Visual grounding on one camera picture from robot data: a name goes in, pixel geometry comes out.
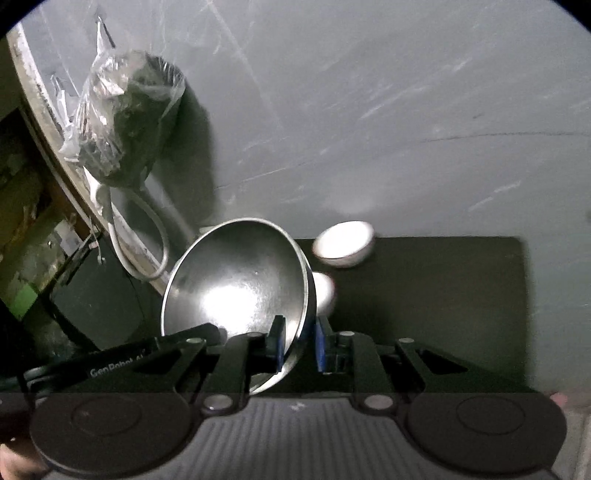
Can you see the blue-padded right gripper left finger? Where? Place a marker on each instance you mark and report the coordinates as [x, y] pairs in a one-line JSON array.
[[226, 389]]

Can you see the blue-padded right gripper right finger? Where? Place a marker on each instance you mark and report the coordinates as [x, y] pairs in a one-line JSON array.
[[354, 356]]

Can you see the white red-rimmed small bowl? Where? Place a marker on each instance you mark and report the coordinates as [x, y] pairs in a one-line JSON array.
[[345, 244]]

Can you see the stainless steel deep bowl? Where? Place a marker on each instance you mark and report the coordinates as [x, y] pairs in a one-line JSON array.
[[239, 276]]

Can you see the black rectangular table mat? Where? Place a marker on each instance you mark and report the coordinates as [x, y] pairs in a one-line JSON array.
[[467, 296]]

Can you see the clear plastic bag of greens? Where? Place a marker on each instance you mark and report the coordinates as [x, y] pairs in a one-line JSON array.
[[124, 115]]

